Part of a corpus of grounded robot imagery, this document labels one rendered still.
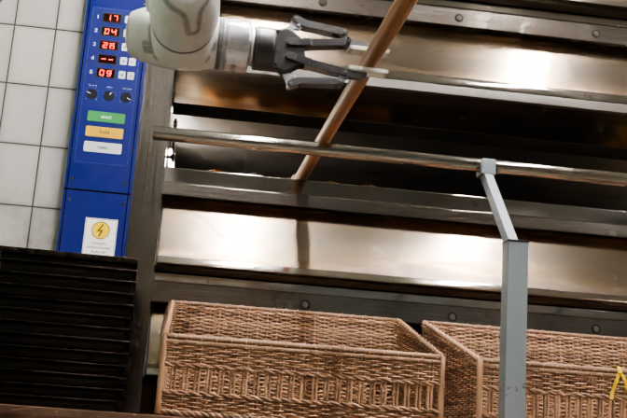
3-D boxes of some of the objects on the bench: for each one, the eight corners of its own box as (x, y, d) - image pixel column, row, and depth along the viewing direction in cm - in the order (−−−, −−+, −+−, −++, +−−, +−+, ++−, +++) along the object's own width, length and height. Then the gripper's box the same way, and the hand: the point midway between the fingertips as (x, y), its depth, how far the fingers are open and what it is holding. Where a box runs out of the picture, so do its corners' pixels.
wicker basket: (155, 419, 246) (167, 299, 252) (397, 436, 251) (402, 318, 258) (149, 414, 199) (164, 267, 205) (447, 436, 205) (452, 292, 211)
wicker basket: (412, 437, 251) (417, 319, 258) (640, 453, 259) (639, 338, 265) (473, 438, 204) (478, 293, 211) (749, 457, 212) (745, 317, 218)
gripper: (253, 12, 189) (385, 29, 192) (245, 98, 185) (380, 114, 188) (257, -5, 182) (394, 13, 185) (249, 85, 178) (389, 101, 181)
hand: (368, 62), depth 186 cm, fingers closed on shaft, 3 cm apart
